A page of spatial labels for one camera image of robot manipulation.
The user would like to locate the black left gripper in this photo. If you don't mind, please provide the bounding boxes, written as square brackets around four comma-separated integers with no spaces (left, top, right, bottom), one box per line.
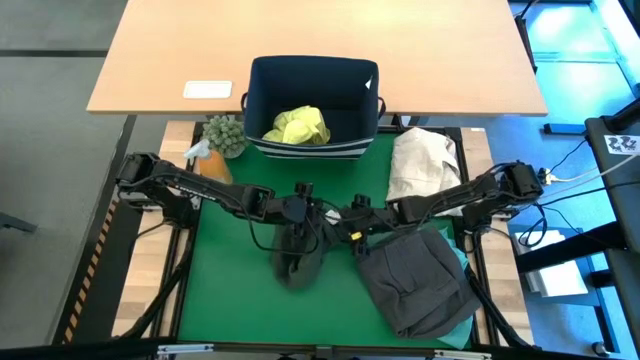
[273,194,329,242]

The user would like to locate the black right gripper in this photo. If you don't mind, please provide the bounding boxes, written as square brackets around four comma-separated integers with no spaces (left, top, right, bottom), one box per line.
[333,205,401,254]

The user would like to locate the dark green garment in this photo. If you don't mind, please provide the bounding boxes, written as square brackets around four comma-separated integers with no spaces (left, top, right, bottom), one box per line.
[271,217,335,292]

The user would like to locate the dark grey shorts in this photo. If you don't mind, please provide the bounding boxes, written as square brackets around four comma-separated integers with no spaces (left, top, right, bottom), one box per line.
[355,227,482,340]

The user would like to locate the light blue shorts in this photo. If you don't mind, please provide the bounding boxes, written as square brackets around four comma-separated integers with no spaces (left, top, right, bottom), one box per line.
[437,227,476,350]

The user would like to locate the navy white striped laundry basket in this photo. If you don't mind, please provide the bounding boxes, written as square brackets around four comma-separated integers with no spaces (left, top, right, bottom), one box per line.
[240,54,387,161]

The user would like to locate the beige folded garment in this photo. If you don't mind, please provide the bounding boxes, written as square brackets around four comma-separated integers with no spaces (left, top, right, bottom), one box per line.
[385,126,464,217]

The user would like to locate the yellow garment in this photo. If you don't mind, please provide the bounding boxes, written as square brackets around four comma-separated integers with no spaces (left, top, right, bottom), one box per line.
[262,104,332,146]

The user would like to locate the orange spray bottle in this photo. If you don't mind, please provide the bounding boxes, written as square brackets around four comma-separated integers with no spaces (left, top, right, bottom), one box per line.
[183,138,234,185]

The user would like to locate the green table mat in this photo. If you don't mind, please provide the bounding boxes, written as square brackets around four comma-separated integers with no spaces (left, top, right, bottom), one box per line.
[177,130,474,350]

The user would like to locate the potted green succulent plant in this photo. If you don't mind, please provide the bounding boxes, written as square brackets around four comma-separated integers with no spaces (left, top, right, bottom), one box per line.
[201,114,249,160]

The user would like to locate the wooden table side board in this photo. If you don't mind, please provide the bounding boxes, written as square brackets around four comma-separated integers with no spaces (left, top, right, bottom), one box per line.
[459,127,534,346]
[112,119,201,337]

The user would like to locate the light wooden desk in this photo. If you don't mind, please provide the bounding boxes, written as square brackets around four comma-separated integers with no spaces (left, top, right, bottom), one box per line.
[86,0,550,118]

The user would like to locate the white floor box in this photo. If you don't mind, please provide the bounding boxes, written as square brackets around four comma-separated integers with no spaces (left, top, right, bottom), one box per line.
[514,229,590,299]

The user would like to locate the black panel with hazard stripes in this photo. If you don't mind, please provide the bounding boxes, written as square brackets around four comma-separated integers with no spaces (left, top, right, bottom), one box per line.
[52,198,146,346]

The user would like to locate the black side table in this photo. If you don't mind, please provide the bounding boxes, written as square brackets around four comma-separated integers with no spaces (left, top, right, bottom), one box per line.
[584,117,640,360]

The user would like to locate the white paper with black marks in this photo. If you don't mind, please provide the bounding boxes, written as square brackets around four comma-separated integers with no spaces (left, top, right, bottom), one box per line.
[603,133,640,157]

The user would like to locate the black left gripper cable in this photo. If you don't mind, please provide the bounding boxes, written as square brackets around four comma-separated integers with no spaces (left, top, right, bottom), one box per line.
[247,212,321,257]

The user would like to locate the black table frame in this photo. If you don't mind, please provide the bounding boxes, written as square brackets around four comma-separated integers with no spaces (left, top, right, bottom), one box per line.
[149,119,501,352]

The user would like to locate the black cable conduit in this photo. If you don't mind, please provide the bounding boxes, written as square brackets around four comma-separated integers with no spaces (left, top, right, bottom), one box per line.
[119,239,197,341]
[462,259,534,350]

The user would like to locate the silver metal bracket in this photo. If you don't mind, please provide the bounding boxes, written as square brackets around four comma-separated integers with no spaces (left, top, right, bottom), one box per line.
[156,342,216,357]
[432,349,494,360]

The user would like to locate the black floor cable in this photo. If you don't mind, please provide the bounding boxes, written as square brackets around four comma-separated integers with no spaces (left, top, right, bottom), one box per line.
[542,179,640,209]

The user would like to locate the pale yellow floor cable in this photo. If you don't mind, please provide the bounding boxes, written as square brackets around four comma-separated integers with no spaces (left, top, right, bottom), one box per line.
[549,152,640,184]

